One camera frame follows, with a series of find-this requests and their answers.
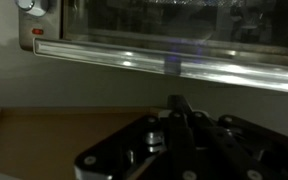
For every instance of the silver oven knob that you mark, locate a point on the silver oven knob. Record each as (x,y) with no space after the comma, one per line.
(32,6)

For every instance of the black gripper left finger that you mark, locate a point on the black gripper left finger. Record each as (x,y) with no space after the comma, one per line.
(180,146)

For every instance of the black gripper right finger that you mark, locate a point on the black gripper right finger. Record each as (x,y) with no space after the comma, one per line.
(230,150)

